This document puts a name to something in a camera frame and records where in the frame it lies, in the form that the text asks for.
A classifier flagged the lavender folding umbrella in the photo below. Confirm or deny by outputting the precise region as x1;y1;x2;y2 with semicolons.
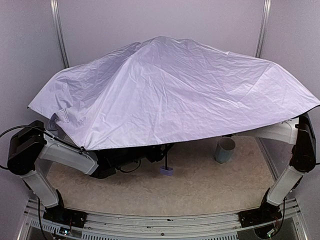
26;35;320;178

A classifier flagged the right aluminium frame post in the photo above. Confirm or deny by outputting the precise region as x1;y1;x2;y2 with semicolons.
255;0;272;58

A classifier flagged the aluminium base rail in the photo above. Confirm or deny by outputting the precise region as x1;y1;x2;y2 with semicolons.
17;197;308;240

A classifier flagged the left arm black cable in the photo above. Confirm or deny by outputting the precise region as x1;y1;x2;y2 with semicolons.
0;125;83;171

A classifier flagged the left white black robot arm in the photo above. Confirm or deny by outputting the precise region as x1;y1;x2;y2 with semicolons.
1;120;117;221

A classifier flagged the left aluminium frame post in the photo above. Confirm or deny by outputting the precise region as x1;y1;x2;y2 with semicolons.
50;0;70;69

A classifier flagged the aluminium frame post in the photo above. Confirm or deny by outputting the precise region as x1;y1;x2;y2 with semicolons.
255;0;272;58
50;0;70;69

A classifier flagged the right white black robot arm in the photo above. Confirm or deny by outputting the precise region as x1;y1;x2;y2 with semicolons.
237;113;317;213

